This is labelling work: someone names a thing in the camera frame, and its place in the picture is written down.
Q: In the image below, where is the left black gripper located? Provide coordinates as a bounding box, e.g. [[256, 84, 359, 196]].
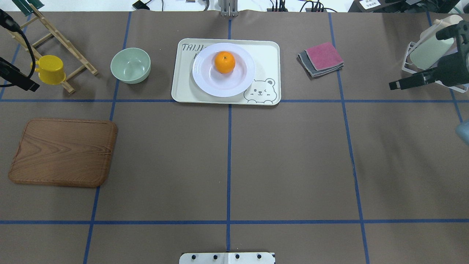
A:
[[0, 10, 40, 92]]

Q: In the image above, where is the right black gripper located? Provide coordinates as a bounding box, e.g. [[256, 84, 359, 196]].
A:
[[389, 20, 469, 90]]

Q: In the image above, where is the orange fruit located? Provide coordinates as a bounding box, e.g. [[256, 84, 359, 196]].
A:
[[214, 51, 236, 74]]

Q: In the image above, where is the white round plate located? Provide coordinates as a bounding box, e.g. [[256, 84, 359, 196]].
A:
[[192, 43, 256, 98]]

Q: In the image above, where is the cream bear tray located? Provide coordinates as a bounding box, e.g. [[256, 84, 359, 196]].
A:
[[171, 38, 281, 106]]

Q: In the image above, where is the green pastel cup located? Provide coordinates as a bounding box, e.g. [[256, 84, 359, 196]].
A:
[[409, 36, 454, 70]]

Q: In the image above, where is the yellow mug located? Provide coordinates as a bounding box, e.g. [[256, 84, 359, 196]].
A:
[[30, 55, 66, 85]]

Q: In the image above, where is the white cup rack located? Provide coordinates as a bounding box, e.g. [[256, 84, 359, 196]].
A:
[[402, 39, 468, 93]]

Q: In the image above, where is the beige pastel cup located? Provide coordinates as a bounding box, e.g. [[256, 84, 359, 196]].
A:
[[420, 15, 463, 42]]

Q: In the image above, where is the wooden dish rack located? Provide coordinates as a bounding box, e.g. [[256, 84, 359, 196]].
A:
[[0, 3, 98, 94]]

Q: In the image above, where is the wooden cutting board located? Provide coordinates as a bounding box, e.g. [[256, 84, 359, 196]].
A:
[[8, 118, 118, 187]]

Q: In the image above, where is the pink cloth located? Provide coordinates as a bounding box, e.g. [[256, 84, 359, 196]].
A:
[[305, 42, 344, 71]]

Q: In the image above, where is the grey cloth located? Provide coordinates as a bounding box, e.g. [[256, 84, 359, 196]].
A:
[[298, 51, 344, 78]]

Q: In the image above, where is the green bowl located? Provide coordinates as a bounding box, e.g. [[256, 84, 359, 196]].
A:
[[110, 47, 151, 85]]

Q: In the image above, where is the aluminium frame post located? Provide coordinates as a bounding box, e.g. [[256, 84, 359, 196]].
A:
[[218, 0, 239, 17]]

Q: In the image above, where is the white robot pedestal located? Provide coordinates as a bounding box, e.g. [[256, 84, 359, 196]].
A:
[[179, 252, 276, 264]]

